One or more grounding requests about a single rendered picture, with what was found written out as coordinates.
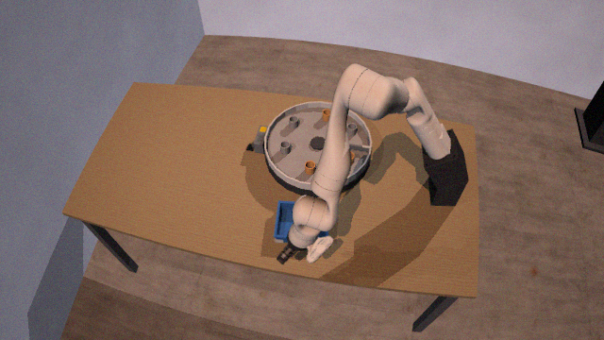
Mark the dark blue open crate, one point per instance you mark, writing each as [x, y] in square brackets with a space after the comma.
[284, 221]

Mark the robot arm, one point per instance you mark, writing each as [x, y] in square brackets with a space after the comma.
[372, 96]

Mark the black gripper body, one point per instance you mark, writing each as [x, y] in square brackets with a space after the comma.
[292, 247]

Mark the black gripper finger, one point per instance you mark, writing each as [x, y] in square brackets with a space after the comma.
[283, 255]

